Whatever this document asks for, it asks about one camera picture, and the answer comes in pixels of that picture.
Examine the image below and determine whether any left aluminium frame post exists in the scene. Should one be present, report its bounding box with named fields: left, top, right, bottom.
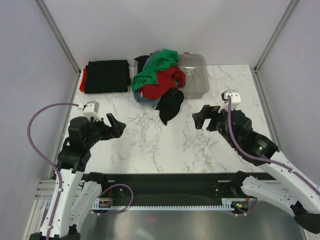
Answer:
left=33, top=0, right=82, bottom=75

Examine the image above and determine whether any grey slotted cable duct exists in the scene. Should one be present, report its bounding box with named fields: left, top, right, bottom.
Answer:
left=91, top=199, right=250, bottom=212

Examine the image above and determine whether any clear plastic bin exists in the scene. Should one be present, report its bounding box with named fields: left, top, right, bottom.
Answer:
left=133, top=51, right=210, bottom=100

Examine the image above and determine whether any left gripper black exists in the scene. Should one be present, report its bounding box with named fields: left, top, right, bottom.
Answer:
left=84, top=112, right=126, bottom=148

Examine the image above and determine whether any aluminium frame post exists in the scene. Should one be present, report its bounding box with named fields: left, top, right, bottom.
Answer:
left=252, top=0, right=301, bottom=75
left=33, top=0, right=82, bottom=75

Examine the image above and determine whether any right aluminium frame post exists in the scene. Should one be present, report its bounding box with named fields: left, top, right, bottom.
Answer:
left=252, top=0, right=301, bottom=75

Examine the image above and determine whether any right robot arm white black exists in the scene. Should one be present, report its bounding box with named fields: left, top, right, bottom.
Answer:
left=192, top=105, right=320, bottom=234

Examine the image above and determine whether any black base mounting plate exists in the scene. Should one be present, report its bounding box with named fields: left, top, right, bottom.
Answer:
left=82, top=172, right=276, bottom=208

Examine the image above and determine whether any folded black t shirt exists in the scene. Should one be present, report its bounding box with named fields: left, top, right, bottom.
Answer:
left=84, top=60, right=131, bottom=94

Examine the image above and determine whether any green t shirt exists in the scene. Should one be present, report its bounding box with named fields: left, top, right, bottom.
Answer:
left=131, top=49, right=180, bottom=92

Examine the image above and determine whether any folded red t shirt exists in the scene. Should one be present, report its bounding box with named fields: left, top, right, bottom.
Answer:
left=79, top=65, right=88, bottom=93

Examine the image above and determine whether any black crumpled t shirt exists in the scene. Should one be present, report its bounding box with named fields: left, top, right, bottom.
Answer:
left=154, top=88, right=185, bottom=126

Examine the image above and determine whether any blue grey t shirt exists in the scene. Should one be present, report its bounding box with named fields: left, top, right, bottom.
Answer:
left=133, top=50, right=160, bottom=107

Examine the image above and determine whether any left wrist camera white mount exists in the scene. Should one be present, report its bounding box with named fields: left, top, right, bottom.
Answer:
left=77, top=101, right=102, bottom=122

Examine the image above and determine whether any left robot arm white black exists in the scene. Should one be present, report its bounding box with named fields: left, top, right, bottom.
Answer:
left=29, top=113, right=126, bottom=240

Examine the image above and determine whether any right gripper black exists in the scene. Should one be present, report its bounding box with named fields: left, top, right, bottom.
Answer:
left=192, top=103, right=238, bottom=148

